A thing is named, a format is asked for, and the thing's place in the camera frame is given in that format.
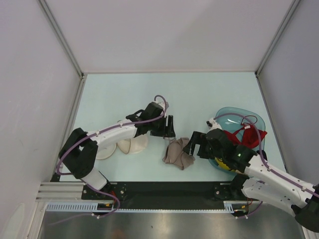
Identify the white slotted cable duct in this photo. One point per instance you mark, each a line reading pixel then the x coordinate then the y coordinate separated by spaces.
pixel 226 207

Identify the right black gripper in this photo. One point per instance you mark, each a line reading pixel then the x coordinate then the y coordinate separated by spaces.
pixel 196 138

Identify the beige bra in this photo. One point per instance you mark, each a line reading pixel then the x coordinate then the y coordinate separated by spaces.
pixel 175 155

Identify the red bra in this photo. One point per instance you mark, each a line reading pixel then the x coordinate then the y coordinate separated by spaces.
pixel 246 135

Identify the aluminium frame rail front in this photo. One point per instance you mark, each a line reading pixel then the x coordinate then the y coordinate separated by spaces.
pixel 59 192

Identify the teal transparent plastic basin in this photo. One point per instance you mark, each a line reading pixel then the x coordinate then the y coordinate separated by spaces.
pixel 230 118

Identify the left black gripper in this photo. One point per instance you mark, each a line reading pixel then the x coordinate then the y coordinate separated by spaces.
pixel 166 131

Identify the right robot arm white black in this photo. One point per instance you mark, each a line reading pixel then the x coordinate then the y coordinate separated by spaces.
pixel 259 180

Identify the yellow black bra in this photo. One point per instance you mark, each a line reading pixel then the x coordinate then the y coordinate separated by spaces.
pixel 222 165

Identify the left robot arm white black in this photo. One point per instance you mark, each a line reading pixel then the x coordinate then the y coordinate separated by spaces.
pixel 82 148

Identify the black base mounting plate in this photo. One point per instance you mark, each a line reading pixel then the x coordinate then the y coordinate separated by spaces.
pixel 174 195

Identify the white mesh laundry bag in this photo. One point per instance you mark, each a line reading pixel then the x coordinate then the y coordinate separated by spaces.
pixel 126 146

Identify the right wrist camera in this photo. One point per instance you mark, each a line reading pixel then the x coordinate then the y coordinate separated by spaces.
pixel 213 124

